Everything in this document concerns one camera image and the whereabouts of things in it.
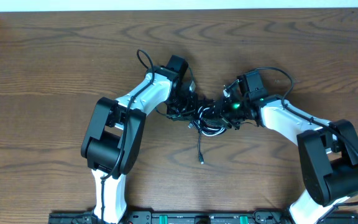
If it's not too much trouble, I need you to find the black braided cable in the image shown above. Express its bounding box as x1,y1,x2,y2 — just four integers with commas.
187,105,229,165

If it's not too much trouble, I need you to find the black and white cable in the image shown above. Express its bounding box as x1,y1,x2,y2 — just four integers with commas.
194,107,228,137

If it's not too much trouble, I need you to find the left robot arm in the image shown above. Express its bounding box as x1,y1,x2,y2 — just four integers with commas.
81,55,196,223

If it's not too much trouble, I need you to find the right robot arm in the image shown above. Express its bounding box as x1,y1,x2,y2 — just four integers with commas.
197,68,358,223

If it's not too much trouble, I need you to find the right camera cable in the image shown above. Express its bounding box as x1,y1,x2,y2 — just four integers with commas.
228,67,358,208

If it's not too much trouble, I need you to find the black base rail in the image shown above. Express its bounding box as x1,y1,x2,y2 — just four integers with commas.
47,210,358,224

